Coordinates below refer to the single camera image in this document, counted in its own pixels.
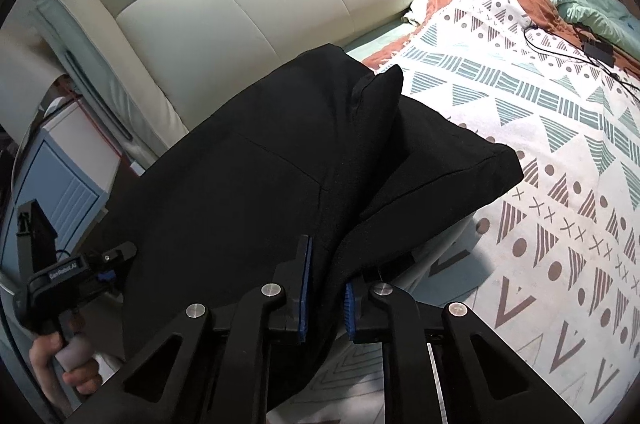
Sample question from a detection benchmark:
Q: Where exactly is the black garment with yellow print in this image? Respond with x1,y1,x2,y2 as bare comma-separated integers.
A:
86,42,525,412

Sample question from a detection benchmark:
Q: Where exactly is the white patterned bedspread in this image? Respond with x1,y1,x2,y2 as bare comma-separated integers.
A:
269,0,640,424

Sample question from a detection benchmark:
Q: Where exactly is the black adapter cable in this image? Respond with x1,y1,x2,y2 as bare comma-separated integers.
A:
523,23,640,98

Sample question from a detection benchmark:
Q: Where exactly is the rust orange blanket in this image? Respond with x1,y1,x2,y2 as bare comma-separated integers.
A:
363,0,639,85

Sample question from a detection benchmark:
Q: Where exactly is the black power adapter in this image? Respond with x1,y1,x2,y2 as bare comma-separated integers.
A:
582,40,615,68

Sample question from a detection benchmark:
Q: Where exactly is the person's left hand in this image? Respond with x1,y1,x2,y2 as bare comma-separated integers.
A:
29,332,103,414

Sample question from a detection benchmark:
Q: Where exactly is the blue grey nightstand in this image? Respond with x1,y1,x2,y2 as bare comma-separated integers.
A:
1,101,120,283

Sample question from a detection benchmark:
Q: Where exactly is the cream padded headboard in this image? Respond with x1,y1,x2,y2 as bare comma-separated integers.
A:
29,0,467,160

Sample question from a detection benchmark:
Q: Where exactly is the mint green duvet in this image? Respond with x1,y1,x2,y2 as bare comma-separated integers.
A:
552,0,640,60

